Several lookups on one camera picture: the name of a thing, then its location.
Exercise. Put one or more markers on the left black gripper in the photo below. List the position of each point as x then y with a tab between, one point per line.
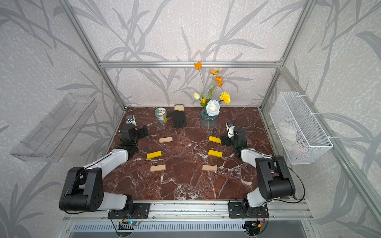
142	134

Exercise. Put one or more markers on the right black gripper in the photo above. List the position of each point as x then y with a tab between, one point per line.
226	142

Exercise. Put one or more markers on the yellow block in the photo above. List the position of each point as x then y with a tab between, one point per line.
215	139
154	155
215	153

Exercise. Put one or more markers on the wooden block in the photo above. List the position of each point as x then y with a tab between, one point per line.
158	168
166	140
209	168

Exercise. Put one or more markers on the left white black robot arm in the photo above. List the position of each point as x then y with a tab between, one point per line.
83	188

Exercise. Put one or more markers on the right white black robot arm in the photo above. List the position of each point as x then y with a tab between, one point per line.
273	175

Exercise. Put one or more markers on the green tin can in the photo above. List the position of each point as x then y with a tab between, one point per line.
161	114

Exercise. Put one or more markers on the glass vase with flowers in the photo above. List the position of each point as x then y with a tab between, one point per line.
211	106

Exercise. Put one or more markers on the white cloth in basket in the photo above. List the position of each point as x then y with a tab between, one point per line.
288	135

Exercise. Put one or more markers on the black glove on stand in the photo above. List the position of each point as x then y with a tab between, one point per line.
179	117

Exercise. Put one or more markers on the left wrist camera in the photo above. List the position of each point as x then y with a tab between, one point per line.
131	120

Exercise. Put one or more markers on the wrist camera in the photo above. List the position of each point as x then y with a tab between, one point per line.
131	120
230	129

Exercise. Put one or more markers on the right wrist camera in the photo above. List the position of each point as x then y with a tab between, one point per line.
230	129

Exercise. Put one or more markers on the white wire basket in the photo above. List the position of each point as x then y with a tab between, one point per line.
290	106

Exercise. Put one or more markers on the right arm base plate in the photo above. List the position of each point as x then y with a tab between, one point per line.
243	210

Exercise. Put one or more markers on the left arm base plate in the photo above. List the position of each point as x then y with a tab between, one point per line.
135	211

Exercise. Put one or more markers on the clear acrylic wall shelf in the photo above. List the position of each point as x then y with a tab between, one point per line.
50	139

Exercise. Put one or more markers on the aluminium front rail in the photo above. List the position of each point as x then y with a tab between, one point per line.
217	210

